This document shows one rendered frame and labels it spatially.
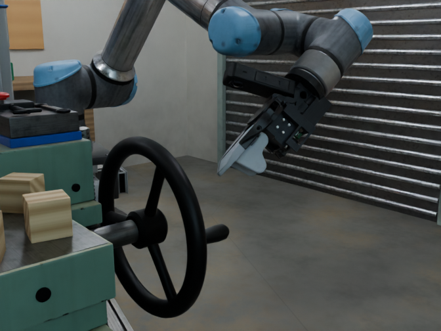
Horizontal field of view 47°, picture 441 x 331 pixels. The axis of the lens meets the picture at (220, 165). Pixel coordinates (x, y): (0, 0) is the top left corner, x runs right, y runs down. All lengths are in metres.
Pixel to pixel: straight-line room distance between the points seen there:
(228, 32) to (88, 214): 0.35
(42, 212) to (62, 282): 0.07
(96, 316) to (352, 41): 0.58
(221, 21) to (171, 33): 4.05
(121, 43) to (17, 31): 2.90
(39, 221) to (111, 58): 0.84
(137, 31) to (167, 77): 3.58
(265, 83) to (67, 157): 0.32
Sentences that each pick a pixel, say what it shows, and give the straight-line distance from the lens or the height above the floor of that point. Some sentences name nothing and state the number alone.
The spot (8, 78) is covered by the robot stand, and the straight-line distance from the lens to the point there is 1.72.
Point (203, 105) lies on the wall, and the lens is 4.80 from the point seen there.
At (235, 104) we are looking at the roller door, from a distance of 4.40.
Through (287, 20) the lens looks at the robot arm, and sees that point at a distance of 0.89.
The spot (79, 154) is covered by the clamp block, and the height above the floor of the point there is 0.94.
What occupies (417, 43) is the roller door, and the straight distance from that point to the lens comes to 3.39.
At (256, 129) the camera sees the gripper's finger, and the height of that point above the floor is 0.97.
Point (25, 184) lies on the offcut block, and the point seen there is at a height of 0.94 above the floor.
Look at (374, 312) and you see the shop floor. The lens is 2.29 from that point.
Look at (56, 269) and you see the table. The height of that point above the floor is 0.89.
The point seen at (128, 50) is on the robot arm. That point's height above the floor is 1.08.
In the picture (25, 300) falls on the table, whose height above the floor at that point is 0.87.
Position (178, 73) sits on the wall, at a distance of 4.91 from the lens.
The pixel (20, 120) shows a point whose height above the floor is 1.00.
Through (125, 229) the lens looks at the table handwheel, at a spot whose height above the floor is 0.82.
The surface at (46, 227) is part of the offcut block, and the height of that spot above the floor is 0.91.
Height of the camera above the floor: 1.09
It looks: 14 degrees down
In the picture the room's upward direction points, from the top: straight up
